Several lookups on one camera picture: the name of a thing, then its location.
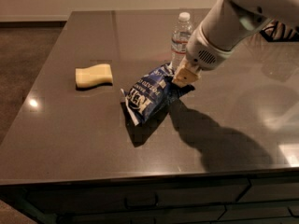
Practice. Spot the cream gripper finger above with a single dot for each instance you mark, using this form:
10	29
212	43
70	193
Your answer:
185	74

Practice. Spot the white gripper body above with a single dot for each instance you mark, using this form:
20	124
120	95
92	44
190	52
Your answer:
202	52

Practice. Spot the blue potato chip bag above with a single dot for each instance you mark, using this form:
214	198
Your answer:
151	93

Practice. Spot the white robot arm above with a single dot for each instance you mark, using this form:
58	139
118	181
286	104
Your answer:
224	27

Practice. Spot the clear plastic water bottle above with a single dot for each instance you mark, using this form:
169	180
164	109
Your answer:
180	37

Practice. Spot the yellow sponge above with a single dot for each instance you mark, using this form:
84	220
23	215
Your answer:
93	76

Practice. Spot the right cabinet drawer front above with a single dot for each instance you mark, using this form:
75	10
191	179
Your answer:
272	189

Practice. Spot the dark cabinet drawer front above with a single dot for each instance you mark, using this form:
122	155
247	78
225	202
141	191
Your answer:
98	200

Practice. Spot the black wire napkin basket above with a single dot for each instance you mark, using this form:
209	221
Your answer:
276	31

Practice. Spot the black drawer handle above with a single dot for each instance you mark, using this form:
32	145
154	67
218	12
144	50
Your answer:
141	200

